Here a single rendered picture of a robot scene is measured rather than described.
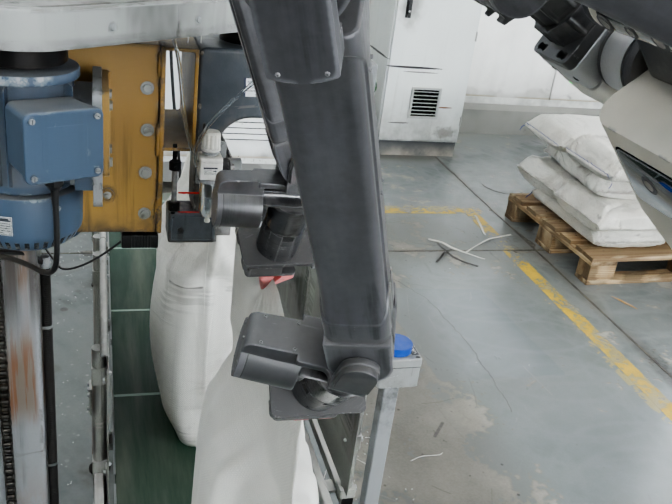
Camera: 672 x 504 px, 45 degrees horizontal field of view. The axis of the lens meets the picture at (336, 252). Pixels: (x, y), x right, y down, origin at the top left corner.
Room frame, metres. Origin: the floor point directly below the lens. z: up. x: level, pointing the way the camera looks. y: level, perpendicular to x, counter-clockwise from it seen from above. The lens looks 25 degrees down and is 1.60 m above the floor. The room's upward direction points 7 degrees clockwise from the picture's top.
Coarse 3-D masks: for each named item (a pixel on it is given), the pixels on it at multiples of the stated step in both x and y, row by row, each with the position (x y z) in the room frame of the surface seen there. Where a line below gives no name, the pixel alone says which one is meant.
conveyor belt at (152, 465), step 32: (128, 256) 2.38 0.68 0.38; (128, 288) 2.17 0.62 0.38; (128, 320) 1.98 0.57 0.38; (128, 352) 1.82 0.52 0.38; (128, 384) 1.68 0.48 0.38; (128, 416) 1.55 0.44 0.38; (160, 416) 1.57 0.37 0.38; (128, 448) 1.44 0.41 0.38; (160, 448) 1.45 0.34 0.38; (192, 448) 1.47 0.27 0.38; (128, 480) 1.34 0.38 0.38; (160, 480) 1.35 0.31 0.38; (192, 480) 1.36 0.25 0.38
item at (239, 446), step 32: (256, 288) 1.08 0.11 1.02; (224, 384) 1.09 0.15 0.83; (256, 384) 1.04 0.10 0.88; (224, 416) 1.01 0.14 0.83; (256, 416) 0.97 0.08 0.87; (224, 448) 0.95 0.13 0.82; (256, 448) 0.90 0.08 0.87; (288, 448) 0.79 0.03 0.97; (224, 480) 0.88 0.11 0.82; (256, 480) 0.86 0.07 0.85; (288, 480) 0.77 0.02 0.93
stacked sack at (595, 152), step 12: (576, 144) 3.79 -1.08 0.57; (588, 144) 3.71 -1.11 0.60; (600, 144) 3.66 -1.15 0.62; (576, 156) 3.70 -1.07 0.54; (588, 156) 3.66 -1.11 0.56; (600, 156) 3.59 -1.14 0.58; (612, 156) 3.54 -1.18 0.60; (588, 168) 3.65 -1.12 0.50; (600, 168) 3.53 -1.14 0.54; (612, 168) 3.48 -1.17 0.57; (612, 180) 3.46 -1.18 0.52; (624, 180) 3.48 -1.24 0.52
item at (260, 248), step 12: (240, 228) 1.01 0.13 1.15; (252, 228) 1.02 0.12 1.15; (264, 228) 0.97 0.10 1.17; (240, 240) 1.00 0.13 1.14; (252, 240) 1.00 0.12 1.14; (264, 240) 0.97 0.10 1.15; (276, 240) 0.96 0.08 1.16; (288, 240) 0.97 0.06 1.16; (300, 240) 0.99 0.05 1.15; (252, 252) 0.98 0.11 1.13; (264, 252) 0.98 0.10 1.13; (276, 252) 0.97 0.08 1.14; (288, 252) 0.98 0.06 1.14; (300, 252) 1.01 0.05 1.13; (252, 264) 0.97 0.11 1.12; (264, 264) 0.97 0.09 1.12; (276, 264) 0.98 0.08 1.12; (288, 264) 0.98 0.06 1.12; (300, 264) 0.99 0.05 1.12; (312, 264) 1.00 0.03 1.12
